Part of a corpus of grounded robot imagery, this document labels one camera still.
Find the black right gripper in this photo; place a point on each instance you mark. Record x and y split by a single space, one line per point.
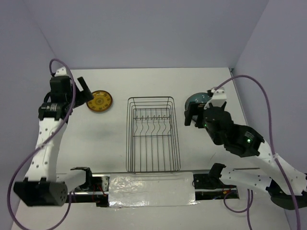
193 109

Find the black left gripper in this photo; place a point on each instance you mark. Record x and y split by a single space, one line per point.
81 99

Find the grey plate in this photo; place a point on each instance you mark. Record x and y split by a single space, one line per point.
198 98

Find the yellow patterned plate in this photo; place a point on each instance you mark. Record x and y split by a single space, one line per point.
101 102

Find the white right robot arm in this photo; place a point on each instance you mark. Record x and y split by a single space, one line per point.
286 186

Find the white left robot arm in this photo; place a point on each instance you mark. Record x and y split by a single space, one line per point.
40 186

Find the silver foil tape sheet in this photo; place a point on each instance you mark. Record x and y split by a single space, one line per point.
151 190

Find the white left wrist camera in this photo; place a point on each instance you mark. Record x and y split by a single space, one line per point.
61 72

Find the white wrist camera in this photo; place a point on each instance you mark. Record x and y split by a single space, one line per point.
61 72
217 98

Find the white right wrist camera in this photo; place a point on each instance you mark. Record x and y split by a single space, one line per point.
217 98

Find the grey wire dish rack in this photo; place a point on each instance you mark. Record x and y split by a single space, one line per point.
152 144

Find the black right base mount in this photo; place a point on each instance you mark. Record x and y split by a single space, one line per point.
205 189

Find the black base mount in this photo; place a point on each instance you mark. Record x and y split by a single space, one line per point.
96 193
205 189

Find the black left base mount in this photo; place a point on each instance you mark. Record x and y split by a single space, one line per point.
96 193

